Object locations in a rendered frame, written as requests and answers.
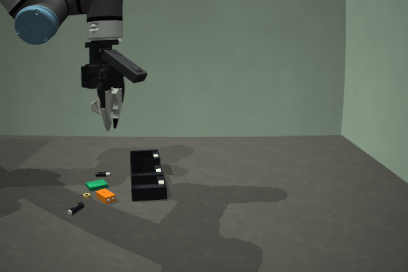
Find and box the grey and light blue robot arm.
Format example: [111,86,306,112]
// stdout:
[0,0,147,83]

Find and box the black aa battery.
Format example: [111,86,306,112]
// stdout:
[67,202,84,216]

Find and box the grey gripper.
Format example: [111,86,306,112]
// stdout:
[81,40,125,131]

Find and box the black usb stick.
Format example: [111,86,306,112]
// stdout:
[96,172,110,177]

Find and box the orange nine-volt battery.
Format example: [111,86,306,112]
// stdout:
[96,189,116,204]

